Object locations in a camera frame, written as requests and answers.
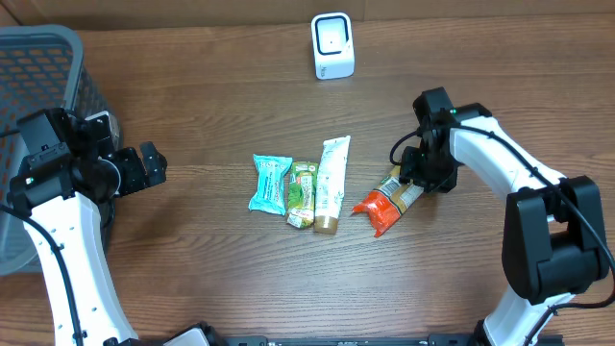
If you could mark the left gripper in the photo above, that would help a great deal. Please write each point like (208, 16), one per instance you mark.
(132, 159)

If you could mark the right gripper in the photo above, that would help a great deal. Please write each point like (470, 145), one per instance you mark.
(413, 175)

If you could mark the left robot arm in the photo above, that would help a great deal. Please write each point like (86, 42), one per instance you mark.
(65, 227)

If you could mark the white cosmetic tube gold cap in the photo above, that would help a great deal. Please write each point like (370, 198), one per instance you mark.
(330, 186)

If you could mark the white barcode scanner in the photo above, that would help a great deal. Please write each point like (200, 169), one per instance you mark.
(333, 46)

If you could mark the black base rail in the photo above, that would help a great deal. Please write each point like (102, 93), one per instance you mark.
(431, 340)

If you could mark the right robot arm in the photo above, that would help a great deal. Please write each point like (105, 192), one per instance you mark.
(554, 243)

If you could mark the grey plastic shopping basket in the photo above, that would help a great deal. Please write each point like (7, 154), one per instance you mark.
(42, 67)

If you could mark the green juice carton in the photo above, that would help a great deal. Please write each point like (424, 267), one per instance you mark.
(301, 194)

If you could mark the teal wet wipes pack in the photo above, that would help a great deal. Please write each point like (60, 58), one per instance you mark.
(269, 196)

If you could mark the orange biscuit roll package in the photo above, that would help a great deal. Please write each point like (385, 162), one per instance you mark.
(388, 201)

